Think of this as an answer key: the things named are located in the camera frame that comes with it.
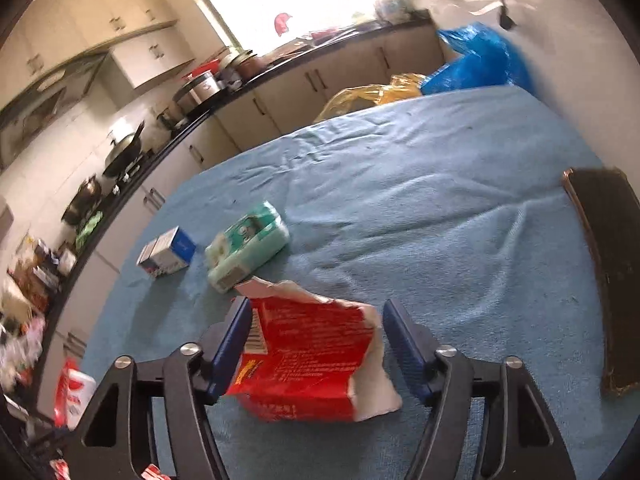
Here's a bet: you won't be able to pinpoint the dark brown board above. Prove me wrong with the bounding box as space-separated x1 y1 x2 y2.
561 166 640 398

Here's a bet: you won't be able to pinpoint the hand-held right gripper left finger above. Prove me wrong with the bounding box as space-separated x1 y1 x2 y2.
62 296 252 480

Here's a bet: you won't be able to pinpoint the steel cooking pot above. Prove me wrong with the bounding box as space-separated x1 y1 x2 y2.
172 71 226 113

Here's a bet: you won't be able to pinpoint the red torn snack packet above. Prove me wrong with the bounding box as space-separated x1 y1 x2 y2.
222 276 403 423

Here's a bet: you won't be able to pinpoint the beige kitchen base cabinets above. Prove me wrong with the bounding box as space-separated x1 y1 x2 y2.
42 27 448 401

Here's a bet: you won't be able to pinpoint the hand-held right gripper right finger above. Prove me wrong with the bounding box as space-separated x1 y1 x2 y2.
382 298 578 480

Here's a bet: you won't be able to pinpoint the brown cooking pot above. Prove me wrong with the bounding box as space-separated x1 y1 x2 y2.
234 52 266 79

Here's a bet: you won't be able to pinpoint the black kitchen countertop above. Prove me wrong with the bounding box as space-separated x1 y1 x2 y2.
30 20 433 321

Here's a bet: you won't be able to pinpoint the black wok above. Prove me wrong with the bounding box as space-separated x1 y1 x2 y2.
102 120 147 181

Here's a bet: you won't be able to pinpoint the dark cooking pot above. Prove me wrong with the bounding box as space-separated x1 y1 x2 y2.
61 175 103 226

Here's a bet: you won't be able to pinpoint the yellow plastic bag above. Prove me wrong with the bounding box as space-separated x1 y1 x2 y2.
314 74 431 123

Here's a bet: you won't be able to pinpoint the red white plastic bag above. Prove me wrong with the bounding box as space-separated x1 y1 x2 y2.
52 357 97 428

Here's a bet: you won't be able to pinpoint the range hood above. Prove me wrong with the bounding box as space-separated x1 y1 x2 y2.
0 52 108 171

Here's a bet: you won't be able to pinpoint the blue plastic bag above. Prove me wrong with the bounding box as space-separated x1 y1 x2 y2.
421 22 536 97

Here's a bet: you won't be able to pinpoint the group of kitchen condiments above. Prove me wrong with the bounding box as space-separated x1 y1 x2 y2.
7 237 78 316

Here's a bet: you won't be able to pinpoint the small white blue box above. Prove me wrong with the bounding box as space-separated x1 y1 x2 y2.
136 226 197 279

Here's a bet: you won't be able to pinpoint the green white tissue pack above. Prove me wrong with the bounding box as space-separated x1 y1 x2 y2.
205 201 291 293

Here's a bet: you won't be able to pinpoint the beige upper wall cabinets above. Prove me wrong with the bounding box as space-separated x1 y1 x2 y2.
0 0 196 91

